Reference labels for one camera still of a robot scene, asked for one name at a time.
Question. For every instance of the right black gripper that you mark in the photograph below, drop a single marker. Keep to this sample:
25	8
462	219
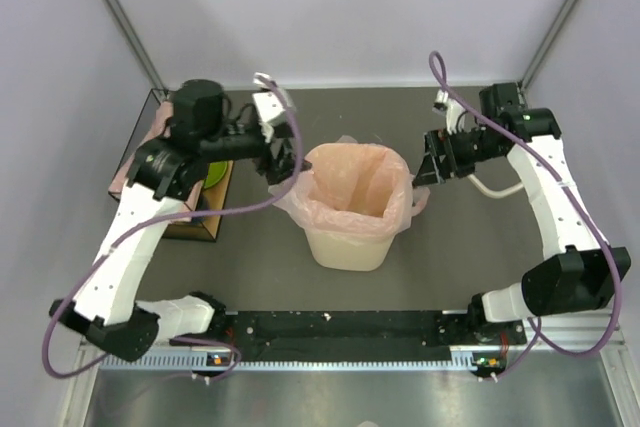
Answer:
437	143

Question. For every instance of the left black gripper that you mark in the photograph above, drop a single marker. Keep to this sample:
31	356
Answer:
286	160

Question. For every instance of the pink plastic trash bag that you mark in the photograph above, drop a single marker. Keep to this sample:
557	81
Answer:
358	190

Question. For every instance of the cream plastic trash bin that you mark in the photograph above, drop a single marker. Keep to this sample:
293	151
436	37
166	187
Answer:
348	253

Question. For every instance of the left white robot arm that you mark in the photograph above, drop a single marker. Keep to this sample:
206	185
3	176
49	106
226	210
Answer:
104	309

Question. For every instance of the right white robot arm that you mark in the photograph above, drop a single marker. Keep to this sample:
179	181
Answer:
579	266

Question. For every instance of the green roll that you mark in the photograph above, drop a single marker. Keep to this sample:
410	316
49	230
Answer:
215	174

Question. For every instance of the pink folded bag stack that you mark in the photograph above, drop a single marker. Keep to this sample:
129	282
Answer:
169	161

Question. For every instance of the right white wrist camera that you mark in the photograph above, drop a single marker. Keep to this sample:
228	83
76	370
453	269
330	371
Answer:
452	110

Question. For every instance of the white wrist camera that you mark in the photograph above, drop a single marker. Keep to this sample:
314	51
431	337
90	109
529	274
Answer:
271	104
452	110

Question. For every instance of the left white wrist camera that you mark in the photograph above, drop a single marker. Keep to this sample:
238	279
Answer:
271	104

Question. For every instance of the black wire frame box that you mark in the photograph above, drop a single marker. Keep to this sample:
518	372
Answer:
153	112

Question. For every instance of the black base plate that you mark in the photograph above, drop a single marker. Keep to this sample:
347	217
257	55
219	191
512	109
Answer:
432	327

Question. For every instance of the grey slotted cable duct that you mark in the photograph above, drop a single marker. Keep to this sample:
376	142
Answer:
218	360

